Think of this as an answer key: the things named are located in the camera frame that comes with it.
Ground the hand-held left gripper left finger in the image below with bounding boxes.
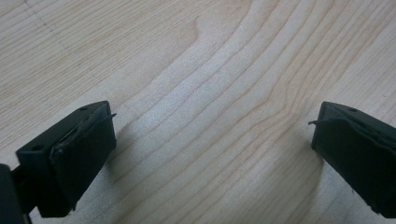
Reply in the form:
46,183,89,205
15,100,118,218

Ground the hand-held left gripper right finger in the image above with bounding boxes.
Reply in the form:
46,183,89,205
307,101,396,219

